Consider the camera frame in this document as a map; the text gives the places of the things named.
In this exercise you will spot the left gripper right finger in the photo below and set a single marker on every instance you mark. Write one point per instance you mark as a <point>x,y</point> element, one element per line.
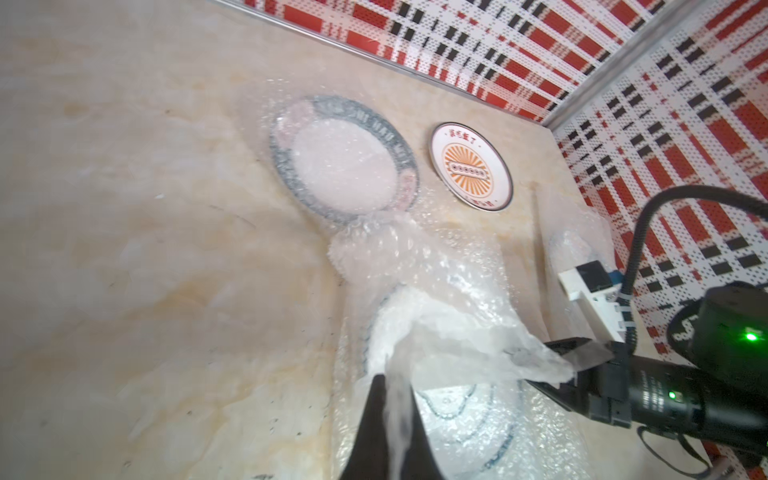
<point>419,462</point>

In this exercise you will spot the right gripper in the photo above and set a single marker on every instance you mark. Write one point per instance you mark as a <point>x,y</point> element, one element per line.
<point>601,393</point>

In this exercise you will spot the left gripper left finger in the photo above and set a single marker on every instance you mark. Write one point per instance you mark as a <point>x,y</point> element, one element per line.
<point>369,458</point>

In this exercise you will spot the white plate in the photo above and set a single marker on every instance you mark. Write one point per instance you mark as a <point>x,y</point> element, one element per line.
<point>472,423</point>

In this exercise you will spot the bubble wrap of white plate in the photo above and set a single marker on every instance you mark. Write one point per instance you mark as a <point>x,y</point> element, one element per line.
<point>376,254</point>

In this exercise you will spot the orange pattern dinner plate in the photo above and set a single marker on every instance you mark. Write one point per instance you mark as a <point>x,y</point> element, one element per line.
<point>471,167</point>

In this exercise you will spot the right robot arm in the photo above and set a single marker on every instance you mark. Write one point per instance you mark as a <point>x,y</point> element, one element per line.
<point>717,393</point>

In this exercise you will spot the bubble wrap of right plate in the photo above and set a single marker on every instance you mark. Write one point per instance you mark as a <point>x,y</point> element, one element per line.
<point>557,212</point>

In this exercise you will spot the bubble wrap of rear plate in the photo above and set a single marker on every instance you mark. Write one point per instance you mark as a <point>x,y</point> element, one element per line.
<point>255,107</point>

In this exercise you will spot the grey rimmed plate right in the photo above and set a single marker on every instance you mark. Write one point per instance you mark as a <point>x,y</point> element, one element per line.
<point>567,250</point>

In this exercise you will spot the grey rimmed plate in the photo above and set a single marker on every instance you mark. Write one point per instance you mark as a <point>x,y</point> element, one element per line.
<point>567,250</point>
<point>341,159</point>

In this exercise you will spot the grey rimmed plate rear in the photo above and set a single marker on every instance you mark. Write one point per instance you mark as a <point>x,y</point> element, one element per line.
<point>341,159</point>

